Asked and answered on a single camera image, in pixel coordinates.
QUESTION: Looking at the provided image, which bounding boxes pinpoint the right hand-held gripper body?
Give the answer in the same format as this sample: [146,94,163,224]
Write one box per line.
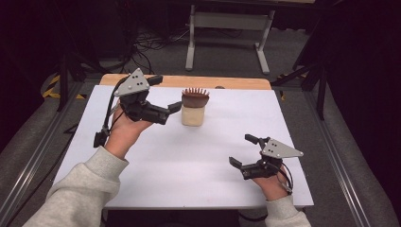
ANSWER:
[240,137,305,182]

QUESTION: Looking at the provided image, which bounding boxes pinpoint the white metal desk frame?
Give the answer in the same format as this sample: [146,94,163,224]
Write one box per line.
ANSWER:
[184,4,276,76]

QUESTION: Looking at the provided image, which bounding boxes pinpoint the brown wooden hairbrush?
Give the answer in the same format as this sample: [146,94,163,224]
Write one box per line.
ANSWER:
[181,87,211,110]

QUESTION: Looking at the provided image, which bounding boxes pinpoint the person's right hand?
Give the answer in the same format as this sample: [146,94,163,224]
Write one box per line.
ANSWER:
[252,166,289,202]

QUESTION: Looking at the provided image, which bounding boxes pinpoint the cream square cup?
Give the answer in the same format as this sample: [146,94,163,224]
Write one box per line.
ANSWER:
[181,105,206,128]

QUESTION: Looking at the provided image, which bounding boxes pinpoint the black metal stand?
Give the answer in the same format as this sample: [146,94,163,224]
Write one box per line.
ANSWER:
[56,51,107,114]
[270,61,327,121]

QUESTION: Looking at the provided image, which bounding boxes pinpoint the aluminium floor rail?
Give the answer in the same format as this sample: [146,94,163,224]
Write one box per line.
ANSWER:
[0,80,85,227]
[303,90,373,227]

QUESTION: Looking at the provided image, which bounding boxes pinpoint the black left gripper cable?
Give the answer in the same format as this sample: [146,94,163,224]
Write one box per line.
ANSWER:
[93,75,131,148]

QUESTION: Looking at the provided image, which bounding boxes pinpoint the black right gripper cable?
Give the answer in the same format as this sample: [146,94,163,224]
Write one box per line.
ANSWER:
[276,161,295,196]

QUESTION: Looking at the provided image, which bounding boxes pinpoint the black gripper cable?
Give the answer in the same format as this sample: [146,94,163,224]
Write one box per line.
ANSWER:
[93,75,131,148]
[276,161,295,196]

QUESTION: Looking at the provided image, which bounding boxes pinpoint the person's left hand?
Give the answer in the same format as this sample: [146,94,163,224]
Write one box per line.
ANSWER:
[104,105,154,159]

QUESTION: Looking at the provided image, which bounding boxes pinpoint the yellow black hazard tape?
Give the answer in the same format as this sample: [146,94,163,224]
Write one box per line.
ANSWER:
[42,74,87,100]

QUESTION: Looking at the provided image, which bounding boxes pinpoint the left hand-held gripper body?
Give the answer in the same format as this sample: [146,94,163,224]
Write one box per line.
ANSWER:
[113,68,172,126]

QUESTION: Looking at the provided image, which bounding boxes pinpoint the tangle of black floor cables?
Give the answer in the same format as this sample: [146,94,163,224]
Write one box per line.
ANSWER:
[124,26,190,76]

